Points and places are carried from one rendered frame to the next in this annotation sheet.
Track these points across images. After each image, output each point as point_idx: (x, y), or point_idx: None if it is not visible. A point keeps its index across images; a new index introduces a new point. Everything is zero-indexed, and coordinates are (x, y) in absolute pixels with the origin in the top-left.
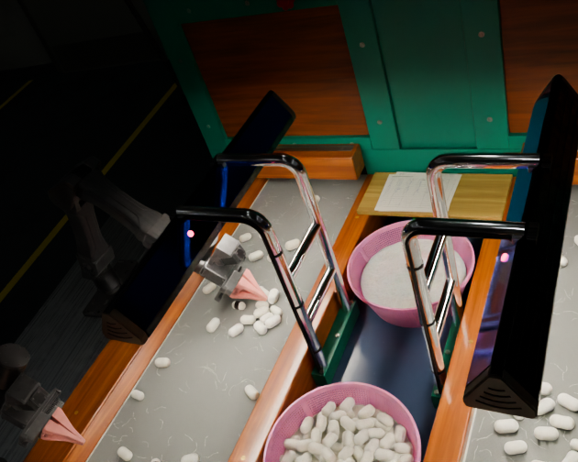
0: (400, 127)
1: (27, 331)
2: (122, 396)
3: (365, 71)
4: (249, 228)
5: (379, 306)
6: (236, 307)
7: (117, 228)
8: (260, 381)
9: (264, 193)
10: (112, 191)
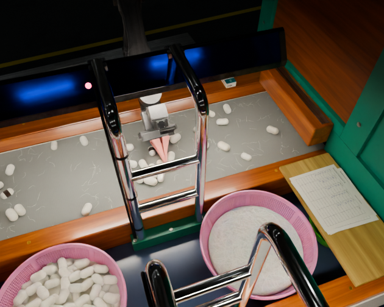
0: (370, 143)
1: (85, 58)
2: (49, 137)
3: (381, 77)
4: (220, 109)
5: (200, 245)
6: (148, 150)
7: (181, 42)
8: (100, 208)
9: (257, 97)
10: (134, 13)
